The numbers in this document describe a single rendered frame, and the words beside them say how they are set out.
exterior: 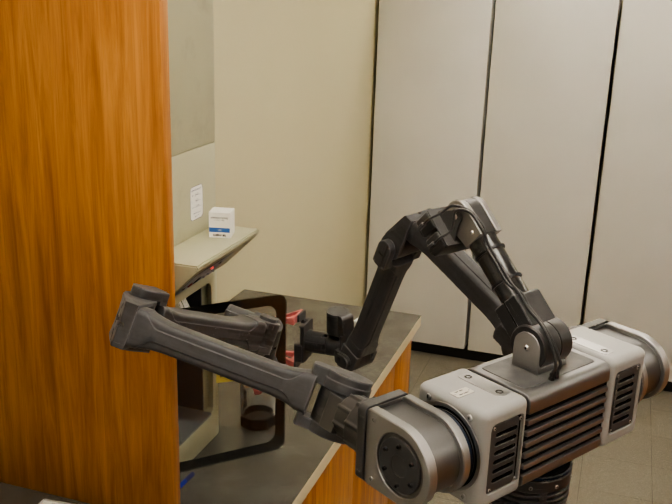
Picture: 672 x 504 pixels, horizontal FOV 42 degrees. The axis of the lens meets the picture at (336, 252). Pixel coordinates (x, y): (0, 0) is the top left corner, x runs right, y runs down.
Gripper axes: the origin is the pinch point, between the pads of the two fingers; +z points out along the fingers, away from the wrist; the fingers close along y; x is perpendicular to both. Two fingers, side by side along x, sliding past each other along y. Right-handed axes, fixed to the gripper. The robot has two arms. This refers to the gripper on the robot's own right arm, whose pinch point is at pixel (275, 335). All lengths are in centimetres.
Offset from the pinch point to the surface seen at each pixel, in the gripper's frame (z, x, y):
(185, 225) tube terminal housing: 12.0, 24.3, 34.6
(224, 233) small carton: 4.5, 19.7, 32.3
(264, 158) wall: 55, -121, 19
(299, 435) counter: -8.2, 3.0, -26.0
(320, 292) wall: 55, -193, -62
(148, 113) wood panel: 6, 49, 64
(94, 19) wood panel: 17, 48, 80
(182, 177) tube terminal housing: 12, 25, 46
